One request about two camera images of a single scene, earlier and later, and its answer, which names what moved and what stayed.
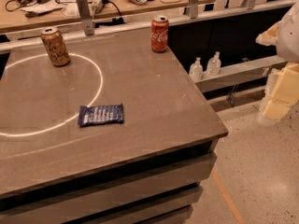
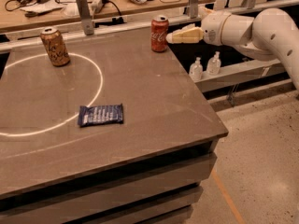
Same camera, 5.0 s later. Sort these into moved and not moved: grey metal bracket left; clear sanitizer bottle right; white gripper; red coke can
Moved: white gripper
Not moved: red coke can; clear sanitizer bottle right; grey metal bracket left
